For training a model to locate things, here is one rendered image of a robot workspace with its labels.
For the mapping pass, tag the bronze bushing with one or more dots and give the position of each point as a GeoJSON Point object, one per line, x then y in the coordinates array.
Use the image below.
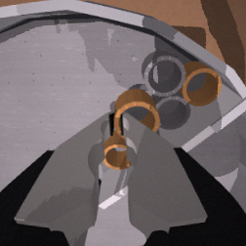
{"type": "Point", "coordinates": [115, 159]}
{"type": "Point", "coordinates": [208, 92]}
{"type": "Point", "coordinates": [136, 97]}

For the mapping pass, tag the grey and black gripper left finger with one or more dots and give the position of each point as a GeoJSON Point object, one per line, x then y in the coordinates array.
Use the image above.
{"type": "Point", "coordinates": [58, 191]}

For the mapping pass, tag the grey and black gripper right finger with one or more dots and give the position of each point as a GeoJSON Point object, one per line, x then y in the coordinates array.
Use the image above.
{"type": "Point", "coordinates": [168, 190]}

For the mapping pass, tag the grey metal bushing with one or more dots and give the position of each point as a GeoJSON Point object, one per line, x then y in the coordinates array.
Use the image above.
{"type": "Point", "coordinates": [173, 84]}
{"type": "Point", "coordinates": [140, 114]}
{"type": "Point", "coordinates": [176, 118]}

